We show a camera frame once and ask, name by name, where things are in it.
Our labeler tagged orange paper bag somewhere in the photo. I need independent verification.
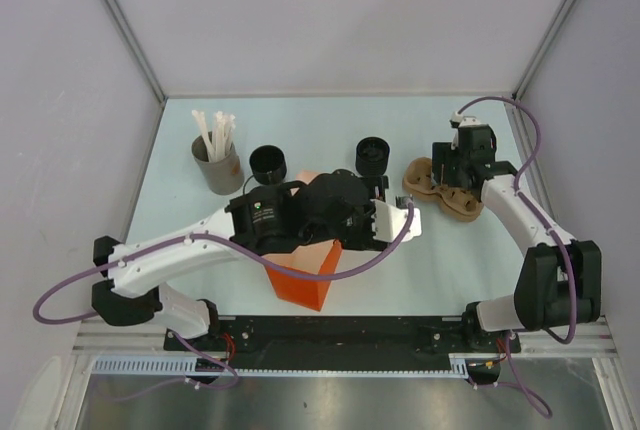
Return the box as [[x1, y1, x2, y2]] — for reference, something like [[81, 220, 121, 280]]
[[262, 169, 344, 313]]

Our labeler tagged black ribbed coffee cup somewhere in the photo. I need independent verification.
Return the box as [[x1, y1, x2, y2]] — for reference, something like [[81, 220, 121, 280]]
[[355, 136, 390, 176]]

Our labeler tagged black smooth coffee cup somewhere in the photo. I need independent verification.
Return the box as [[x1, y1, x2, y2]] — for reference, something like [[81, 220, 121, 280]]
[[249, 145, 287, 185]]

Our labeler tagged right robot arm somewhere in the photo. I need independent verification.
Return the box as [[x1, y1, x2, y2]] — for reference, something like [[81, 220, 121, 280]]
[[432, 123, 602, 351]]

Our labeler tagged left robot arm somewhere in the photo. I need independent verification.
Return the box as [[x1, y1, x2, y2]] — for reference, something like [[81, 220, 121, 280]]
[[91, 171, 421, 350]]

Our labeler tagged grey straw holder cup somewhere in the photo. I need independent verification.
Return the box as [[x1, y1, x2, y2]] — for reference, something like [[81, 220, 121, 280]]
[[191, 136, 245, 196]]

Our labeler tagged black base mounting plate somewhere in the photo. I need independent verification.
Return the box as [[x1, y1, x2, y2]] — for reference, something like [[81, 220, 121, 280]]
[[190, 315, 505, 361]]

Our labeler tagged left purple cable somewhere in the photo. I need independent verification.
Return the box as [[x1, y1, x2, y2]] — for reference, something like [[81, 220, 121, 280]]
[[32, 199, 416, 325]]

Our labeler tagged purple cable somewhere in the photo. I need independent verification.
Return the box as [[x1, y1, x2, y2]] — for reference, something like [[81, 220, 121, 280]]
[[32, 199, 416, 325], [457, 94, 581, 346]]

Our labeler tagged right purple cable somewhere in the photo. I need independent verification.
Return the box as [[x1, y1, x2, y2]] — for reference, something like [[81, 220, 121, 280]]
[[457, 94, 581, 346]]

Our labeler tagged white cable duct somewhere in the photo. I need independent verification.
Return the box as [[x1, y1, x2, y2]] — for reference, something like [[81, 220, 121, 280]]
[[93, 354, 500, 378]]

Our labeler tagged aluminium frame rail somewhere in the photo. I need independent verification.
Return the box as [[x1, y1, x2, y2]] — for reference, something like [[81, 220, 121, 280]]
[[72, 319, 165, 355]]

